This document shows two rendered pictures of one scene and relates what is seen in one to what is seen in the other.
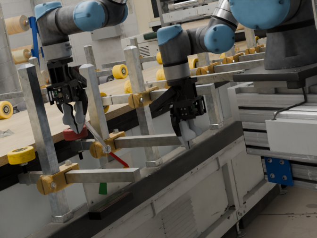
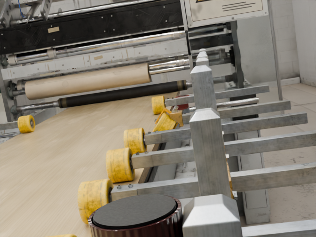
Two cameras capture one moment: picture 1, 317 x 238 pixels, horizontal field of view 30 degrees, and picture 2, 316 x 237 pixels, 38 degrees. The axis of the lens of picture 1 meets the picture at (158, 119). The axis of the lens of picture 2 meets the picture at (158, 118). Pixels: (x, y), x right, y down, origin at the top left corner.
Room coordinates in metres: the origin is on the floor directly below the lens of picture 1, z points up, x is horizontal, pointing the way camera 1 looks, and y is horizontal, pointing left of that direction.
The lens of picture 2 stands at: (1.61, 0.33, 1.21)
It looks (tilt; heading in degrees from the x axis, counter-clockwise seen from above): 9 degrees down; 333
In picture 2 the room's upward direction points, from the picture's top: 9 degrees counter-clockwise
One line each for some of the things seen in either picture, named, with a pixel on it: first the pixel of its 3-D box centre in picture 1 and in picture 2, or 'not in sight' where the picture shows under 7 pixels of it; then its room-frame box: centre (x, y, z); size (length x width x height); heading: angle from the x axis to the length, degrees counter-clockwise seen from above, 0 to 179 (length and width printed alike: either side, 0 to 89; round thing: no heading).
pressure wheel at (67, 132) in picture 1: (77, 142); not in sight; (1.96, 0.28, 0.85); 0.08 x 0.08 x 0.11
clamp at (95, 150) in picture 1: (107, 144); not in sight; (1.87, 0.18, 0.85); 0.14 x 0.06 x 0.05; 146
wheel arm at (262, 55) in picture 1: (238, 58); (217, 128); (2.70, -0.41, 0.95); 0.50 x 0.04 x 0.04; 56
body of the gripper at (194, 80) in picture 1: (184, 98); not in sight; (1.71, -0.09, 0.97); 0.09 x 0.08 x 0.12; 56
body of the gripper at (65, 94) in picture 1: (63, 81); not in sight; (1.62, 0.23, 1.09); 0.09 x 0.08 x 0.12; 166
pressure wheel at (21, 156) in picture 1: (24, 166); not in sight; (1.76, 0.43, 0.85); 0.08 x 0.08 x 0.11
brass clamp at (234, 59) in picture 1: (233, 60); not in sight; (2.69, -0.39, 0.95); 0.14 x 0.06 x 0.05; 146
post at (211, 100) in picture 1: (209, 89); not in sight; (2.47, -0.23, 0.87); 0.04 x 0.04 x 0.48; 56
